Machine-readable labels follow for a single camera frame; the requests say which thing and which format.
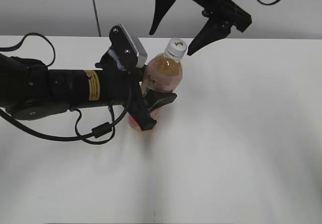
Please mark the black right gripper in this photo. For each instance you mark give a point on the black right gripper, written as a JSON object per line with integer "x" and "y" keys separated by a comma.
{"x": 222, "y": 15}

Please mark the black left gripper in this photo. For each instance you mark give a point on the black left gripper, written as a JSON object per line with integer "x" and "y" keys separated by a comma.
{"x": 120, "y": 87}

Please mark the pink peach tea bottle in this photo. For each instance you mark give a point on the pink peach tea bottle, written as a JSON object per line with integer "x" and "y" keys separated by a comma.
{"x": 163, "y": 74}

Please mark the white bottle cap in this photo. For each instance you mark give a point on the white bottle cap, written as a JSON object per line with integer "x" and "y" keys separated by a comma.
{"x": 176, "y": 48}

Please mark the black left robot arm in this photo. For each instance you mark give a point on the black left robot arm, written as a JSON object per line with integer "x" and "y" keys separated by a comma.
{"x": 31, "y": 91}

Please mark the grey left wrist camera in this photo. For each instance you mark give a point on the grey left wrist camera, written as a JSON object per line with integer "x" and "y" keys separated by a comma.
{"x": 126, "y": 50}

